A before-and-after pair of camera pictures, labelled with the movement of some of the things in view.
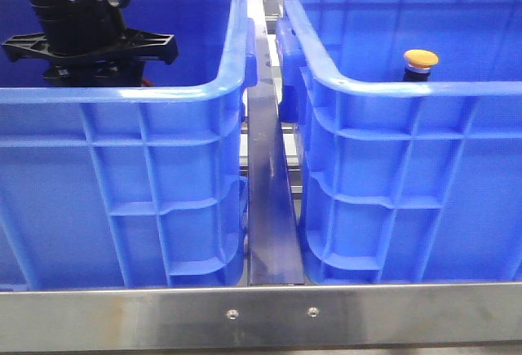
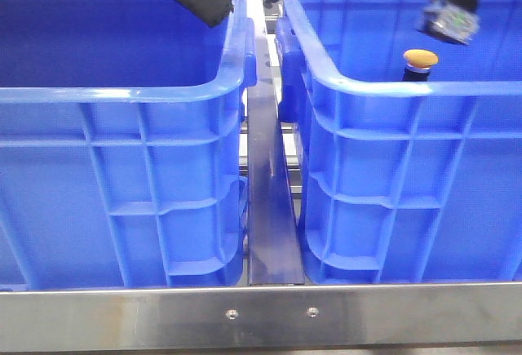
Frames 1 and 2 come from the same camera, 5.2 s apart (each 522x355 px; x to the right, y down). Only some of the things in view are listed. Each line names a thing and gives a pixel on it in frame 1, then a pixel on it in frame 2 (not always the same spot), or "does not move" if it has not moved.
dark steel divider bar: (273, 250) does not move
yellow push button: (419, 63) does not move
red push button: (146, 83) → (450, 22)
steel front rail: (411, 316) does not move
